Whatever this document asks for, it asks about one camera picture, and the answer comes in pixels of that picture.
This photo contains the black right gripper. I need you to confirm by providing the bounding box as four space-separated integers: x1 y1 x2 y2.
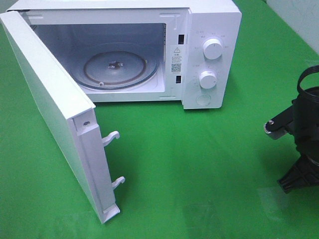
277 88 319 193

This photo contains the round door release button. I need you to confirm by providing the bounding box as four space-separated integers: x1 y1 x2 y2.
196 94 211 106

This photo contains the white microwave knob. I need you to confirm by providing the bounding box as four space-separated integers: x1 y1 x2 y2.
199 71 217 89
203 37 223 60

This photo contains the white microwave door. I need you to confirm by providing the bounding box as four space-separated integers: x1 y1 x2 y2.
0 11 125 223

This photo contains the white microwave oven body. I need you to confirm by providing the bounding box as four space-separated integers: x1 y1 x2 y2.
4 0 242 109

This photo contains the glass microwave turntable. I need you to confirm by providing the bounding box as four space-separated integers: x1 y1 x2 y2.
70 42 160 91

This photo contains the black cable loop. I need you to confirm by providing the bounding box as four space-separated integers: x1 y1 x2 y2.
297 65 319 94

